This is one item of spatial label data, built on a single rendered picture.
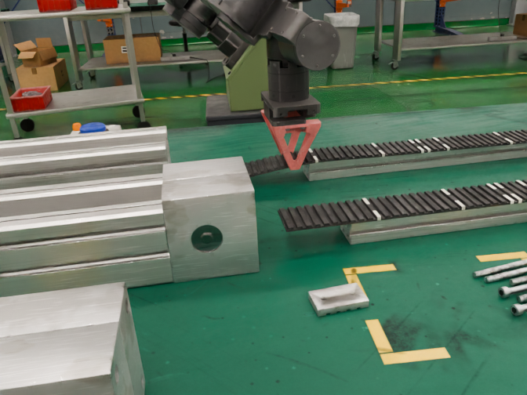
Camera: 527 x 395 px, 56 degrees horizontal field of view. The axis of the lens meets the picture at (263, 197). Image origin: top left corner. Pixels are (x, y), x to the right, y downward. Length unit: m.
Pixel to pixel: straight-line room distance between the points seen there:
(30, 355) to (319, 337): 0.23
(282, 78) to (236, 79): 0.44
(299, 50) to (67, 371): 0.43
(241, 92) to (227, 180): 0.62
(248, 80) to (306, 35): 0.53
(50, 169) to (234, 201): 0.30
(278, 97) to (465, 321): 0.37
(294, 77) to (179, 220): 0.28
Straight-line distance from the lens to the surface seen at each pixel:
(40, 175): 0.71
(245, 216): 0.49
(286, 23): 0.61
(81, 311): 0.35
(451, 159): 0.81
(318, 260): 0.55
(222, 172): 0.53
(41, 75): 5.69
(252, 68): 1.11
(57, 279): 0.53
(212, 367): 0.43
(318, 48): 0.61
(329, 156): 0.73
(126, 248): 0.51
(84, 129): 0.84
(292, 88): 0.68
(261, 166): 0.73
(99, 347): 0.32
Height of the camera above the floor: 1.07
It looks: 25 degrees down
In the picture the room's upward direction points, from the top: 3 degrees counter-clockwise
